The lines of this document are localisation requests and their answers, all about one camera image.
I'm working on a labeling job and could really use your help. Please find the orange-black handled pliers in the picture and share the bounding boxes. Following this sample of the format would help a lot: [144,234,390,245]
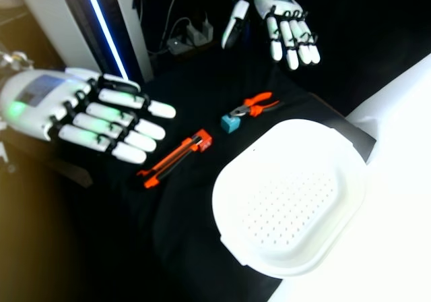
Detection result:
[230,92,281,119]

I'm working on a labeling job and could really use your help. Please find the orange-black utility knife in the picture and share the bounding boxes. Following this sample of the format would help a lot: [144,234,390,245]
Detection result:
[136,133,204,189]

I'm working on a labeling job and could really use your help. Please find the white perforated tray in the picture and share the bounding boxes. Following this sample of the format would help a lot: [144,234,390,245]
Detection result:
[211,118,368,279]

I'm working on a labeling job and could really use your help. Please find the white column with blue light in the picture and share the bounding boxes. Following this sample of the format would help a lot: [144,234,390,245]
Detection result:
[12,0,155,83]

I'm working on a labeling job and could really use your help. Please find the grey power strip with plugs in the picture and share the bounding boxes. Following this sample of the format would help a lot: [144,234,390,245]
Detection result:
[166,11,215,55]

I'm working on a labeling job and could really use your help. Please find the blue number block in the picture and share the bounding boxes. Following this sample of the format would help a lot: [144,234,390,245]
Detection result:
[220,114,242,135]

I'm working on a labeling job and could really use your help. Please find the black table cloth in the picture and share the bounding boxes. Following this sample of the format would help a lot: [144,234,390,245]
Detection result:
[57,44,378,302]

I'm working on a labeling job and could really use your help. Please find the thin white cable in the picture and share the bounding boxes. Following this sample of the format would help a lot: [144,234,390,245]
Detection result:
[160,0,176,45]

